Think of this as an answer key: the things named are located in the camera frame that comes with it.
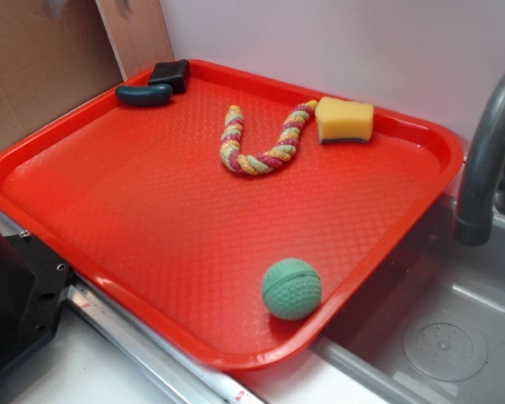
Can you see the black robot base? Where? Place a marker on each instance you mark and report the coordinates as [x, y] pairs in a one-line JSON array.
[[33, 286]]

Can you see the red plastic tray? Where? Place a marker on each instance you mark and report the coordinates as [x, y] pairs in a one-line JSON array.
[[139, 203]]

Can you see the green dimpled ball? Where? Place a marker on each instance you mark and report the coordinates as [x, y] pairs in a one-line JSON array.
[[291, 289]]

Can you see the yellow sponge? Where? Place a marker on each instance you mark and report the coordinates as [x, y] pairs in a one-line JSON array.
[[342, 120]]

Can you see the black rectangular block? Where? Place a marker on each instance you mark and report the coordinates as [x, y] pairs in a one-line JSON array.
[[173, 73]]

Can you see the grey plastic sink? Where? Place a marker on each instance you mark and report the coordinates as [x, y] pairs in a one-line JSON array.
[[428, 326]]

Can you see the grey plastic faucet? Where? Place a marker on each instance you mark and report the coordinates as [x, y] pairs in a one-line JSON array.
[[482, 188]]

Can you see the brown cardboard panel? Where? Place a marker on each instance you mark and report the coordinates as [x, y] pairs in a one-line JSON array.
[[56, 55]]

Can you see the multicolour braided rope toy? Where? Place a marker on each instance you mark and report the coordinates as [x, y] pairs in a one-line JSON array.
[[273, 159]]

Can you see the dark teal curved handle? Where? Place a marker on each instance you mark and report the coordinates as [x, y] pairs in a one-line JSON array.
[[144, 96]]

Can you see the silver metal rail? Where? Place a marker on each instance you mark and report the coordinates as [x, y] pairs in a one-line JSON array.
[[100, 354]]

